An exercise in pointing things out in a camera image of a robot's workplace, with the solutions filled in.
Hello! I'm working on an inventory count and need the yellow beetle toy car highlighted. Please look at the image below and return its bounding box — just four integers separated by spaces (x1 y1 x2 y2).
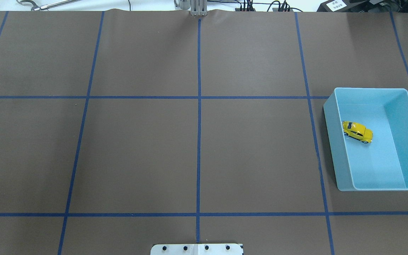
342 121 373 144

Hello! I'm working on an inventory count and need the light blue plastic bin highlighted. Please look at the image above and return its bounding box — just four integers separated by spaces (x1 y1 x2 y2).
323 87 408 192

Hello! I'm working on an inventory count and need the aluminium frame post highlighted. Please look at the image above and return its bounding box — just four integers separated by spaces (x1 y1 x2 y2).
190 0 208 16

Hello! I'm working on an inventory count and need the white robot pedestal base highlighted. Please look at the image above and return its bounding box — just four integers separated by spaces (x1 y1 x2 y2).
150 243 244 255

